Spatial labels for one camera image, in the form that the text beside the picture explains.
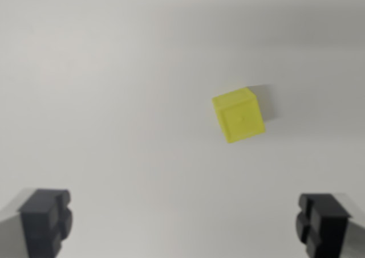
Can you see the gripper right finger with silver black pad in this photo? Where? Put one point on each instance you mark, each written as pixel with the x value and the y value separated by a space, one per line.
pixel 328 226

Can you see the gripper left finger with silver black pad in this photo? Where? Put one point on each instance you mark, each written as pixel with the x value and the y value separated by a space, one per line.
pixel 40 223

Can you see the yellow cube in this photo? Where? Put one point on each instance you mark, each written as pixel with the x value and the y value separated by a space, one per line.
pixel 239 117

